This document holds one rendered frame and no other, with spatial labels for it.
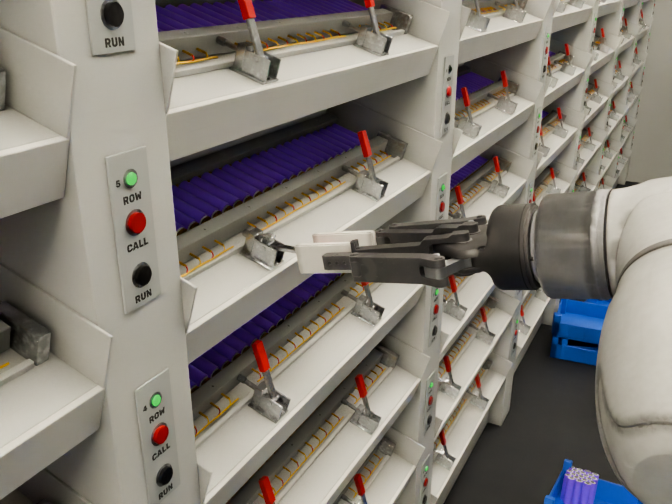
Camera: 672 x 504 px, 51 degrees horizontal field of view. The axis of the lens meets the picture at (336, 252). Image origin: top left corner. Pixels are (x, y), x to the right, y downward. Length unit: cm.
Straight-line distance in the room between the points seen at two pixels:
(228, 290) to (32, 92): 28
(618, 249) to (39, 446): 44
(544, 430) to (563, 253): 161
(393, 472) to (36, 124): 101
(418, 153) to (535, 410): 127
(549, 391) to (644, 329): 190
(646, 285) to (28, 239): 43
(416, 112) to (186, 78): 54
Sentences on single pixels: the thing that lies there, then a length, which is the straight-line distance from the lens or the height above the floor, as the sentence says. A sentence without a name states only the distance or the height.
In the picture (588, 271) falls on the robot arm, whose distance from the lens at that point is 57.
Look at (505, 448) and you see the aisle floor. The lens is 206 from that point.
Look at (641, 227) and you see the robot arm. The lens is 54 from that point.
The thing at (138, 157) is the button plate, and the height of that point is 110.
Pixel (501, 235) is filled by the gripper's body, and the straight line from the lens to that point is 59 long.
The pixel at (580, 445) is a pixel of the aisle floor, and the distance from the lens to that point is 213.
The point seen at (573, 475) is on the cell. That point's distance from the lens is 188.
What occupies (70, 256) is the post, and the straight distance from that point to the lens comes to 53.
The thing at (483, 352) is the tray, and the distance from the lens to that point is 176.
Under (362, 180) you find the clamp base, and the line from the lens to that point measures 96.
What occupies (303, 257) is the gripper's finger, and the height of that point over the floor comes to 96.
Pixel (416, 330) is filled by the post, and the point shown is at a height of 64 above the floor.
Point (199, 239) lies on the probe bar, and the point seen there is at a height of 98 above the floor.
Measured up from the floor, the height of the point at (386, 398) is 56.
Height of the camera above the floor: 122
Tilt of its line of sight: 22 degrees down
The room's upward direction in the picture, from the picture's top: straight up
